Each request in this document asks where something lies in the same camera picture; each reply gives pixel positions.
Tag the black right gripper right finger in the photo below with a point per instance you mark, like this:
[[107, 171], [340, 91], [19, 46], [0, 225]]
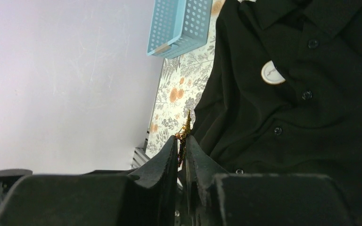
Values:
[[218, 198]]

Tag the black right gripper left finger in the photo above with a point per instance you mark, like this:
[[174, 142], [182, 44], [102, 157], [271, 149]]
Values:
[[144, 197]]

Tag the gold leaf brooch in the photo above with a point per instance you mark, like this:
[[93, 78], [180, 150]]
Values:
[[181, 136]]

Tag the round white brooch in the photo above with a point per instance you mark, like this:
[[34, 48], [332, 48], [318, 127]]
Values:
[[271, 75]]

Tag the black shirt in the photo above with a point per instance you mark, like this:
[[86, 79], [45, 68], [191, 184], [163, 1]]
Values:
[[311, 123]]

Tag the light blue plastic basket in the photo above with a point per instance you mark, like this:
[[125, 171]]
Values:
[[178, 27]]

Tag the aluminium frame rail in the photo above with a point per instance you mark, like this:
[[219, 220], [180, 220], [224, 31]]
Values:
[[140, 156]]

